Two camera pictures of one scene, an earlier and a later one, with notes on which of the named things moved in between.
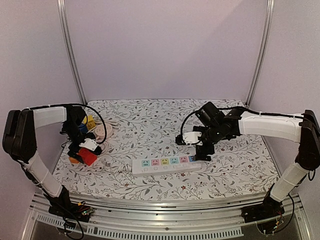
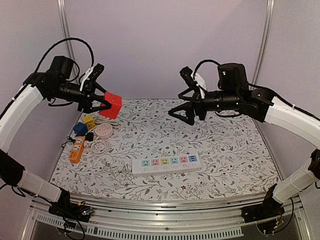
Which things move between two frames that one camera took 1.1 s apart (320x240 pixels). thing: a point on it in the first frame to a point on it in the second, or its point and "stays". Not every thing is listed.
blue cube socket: [83, 128] stays
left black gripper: [72, 148] to [84, 99]
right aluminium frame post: [268, 20] stays
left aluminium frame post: [61, 6] stays
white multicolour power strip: [155, 166] stays
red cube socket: [88, 156] to [116, 102]
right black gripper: [203, 149] to [197, 107]
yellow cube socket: [91, 123] stays
